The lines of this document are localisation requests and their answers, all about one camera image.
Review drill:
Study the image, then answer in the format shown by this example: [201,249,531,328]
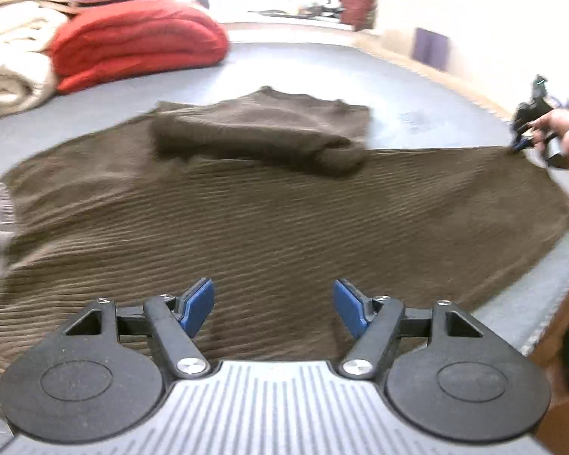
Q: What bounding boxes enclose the brown corduroy pants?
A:
[0,86,569,420]

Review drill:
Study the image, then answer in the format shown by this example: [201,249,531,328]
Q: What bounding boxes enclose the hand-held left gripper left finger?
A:
[64,277,215,380]

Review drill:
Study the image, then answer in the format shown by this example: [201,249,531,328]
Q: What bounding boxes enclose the cream fleece blanket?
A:
[0,0,70,125]

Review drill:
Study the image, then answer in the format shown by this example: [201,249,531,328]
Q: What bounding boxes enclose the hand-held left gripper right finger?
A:
[333,279,484,380]

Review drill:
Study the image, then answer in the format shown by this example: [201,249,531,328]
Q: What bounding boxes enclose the grey quilted mattress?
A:
[0,21,569,441]

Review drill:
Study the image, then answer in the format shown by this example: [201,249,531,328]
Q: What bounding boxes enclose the wooden bed frame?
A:
[522,227,569,455]

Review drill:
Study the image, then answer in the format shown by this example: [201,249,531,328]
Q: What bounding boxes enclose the red folded blanket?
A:
[47,0,231,95]

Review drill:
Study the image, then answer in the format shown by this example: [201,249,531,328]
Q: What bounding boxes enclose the purple wall panel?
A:
[412,27,451,70]

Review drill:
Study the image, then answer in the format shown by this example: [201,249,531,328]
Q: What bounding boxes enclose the maroon cushion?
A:
[336,0,379,32]

